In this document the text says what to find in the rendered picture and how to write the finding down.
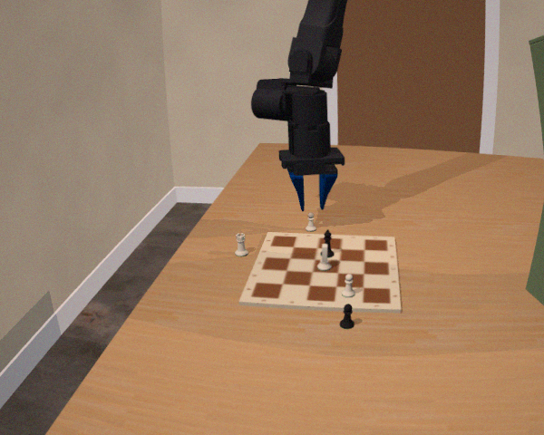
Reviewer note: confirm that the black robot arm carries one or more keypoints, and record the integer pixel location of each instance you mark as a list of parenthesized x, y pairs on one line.
[(276, 99)]

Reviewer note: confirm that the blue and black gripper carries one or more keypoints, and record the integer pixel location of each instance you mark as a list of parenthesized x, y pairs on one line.
[(310, 156)]

